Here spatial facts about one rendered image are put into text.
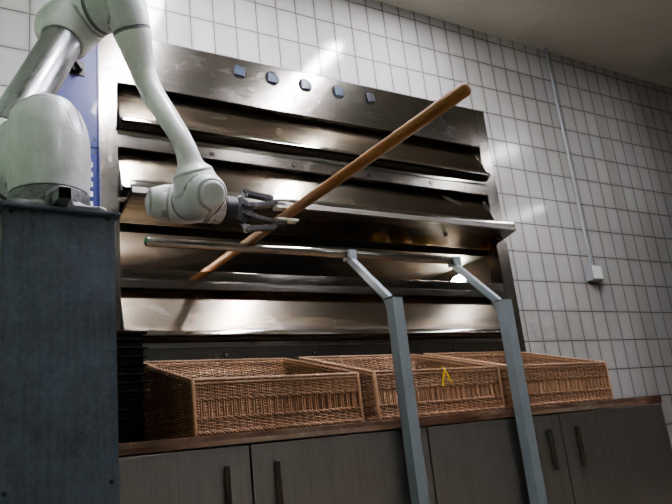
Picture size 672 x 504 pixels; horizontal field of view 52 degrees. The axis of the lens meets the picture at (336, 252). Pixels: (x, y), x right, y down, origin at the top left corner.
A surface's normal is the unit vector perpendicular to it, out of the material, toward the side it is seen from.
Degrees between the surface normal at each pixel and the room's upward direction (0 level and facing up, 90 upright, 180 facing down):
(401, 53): 90
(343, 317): 70
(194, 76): 90
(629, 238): 90
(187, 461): 90
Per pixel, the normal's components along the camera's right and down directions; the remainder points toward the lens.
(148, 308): 0.44, -0.59
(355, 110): 0.51, -0.29
